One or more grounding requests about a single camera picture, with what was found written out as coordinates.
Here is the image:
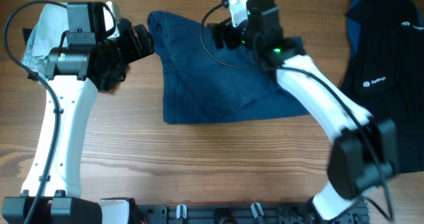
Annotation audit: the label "dark blue shorts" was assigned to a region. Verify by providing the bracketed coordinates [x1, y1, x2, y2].
[148, 11, 308, 124]

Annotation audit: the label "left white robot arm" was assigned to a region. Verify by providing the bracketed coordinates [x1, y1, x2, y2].
[1, 1, 154, 223]

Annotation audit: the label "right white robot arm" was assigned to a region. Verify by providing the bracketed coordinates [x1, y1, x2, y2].
[209, 0, 399, 223]

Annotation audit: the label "folded light blue jeans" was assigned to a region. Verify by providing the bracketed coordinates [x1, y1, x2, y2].
[20, 1, 121, 73]

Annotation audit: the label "folded black garment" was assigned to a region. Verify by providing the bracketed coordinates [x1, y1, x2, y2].
[22, 17, 133, 92]

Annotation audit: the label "blue garment under shirt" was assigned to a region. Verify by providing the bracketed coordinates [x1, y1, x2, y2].
[346, 0, 423, 58]

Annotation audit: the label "black logo shirt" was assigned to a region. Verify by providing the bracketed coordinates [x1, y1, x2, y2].
[340, 0, 424, 174]

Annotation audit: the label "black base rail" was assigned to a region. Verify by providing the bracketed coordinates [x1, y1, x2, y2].
[99, 197, 370, 224]

